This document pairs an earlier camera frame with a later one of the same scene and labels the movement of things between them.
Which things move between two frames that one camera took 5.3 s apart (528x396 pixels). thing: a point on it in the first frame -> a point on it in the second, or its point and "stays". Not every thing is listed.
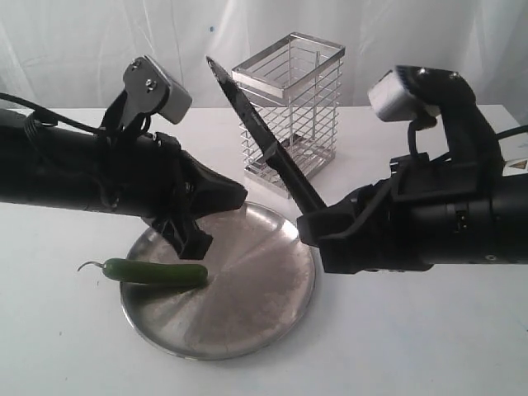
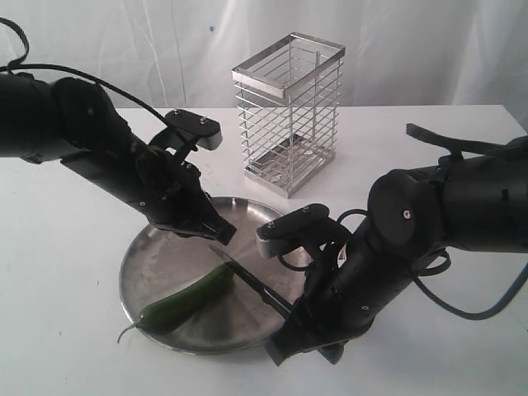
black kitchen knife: (298, 184) -> (270, 296)
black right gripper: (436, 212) -> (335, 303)
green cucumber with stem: (149, 271) -> (214, 286)
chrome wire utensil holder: (295, 83) stays
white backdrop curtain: (76, 54) stays
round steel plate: (260, 284) stays
